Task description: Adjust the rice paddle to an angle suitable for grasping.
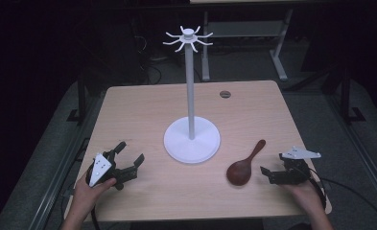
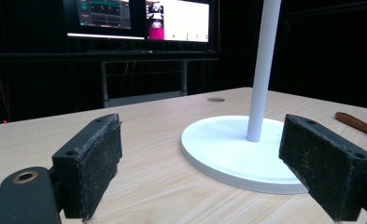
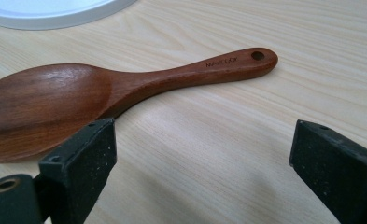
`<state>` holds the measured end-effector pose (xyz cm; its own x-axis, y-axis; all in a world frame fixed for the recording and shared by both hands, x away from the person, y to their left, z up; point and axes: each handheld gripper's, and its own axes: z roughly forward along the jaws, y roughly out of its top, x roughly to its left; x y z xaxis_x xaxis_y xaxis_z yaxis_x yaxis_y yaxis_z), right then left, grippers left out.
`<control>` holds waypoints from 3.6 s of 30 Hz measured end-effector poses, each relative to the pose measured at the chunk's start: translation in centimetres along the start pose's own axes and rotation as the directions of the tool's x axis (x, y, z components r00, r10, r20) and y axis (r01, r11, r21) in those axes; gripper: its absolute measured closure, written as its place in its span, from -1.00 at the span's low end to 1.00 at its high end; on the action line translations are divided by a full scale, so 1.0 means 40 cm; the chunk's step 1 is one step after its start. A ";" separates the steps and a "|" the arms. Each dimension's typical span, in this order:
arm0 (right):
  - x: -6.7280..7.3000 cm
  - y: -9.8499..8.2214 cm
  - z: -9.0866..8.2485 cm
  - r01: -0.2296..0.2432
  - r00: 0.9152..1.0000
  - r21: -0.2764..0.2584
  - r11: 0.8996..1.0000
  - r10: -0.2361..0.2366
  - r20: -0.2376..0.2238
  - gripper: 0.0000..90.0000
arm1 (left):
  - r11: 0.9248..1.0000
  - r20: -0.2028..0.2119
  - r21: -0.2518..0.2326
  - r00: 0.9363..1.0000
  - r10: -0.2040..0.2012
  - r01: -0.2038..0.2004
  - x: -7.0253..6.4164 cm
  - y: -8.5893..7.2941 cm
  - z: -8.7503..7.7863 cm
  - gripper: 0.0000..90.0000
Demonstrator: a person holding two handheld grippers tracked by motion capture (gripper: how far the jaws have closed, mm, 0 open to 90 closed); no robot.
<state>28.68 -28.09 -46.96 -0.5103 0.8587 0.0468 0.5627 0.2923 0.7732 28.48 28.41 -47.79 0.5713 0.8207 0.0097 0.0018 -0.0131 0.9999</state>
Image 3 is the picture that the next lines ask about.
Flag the brown wooden spoon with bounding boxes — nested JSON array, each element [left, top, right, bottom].
[[0, 47, 279, 164]]

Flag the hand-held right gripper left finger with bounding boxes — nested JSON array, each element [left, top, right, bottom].
[[35, 117, 118, 224]]

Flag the white round plate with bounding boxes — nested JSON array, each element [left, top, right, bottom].
[[0, 0, 138, 31]]

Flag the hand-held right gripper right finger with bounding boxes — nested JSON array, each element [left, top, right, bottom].
[[289, 119, 367, 224]]

